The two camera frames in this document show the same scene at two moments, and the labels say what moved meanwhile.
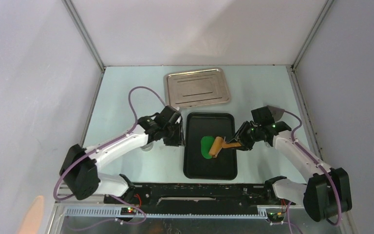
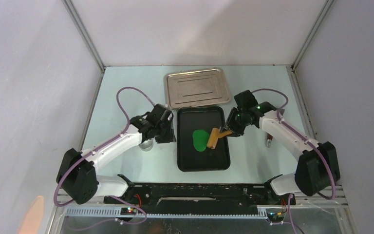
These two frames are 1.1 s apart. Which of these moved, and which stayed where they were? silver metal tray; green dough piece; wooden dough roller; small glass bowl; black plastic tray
Moved: black plastic tray; green dough piece; wooden dough roller
Stayed: silver metal tray; small glass bowl
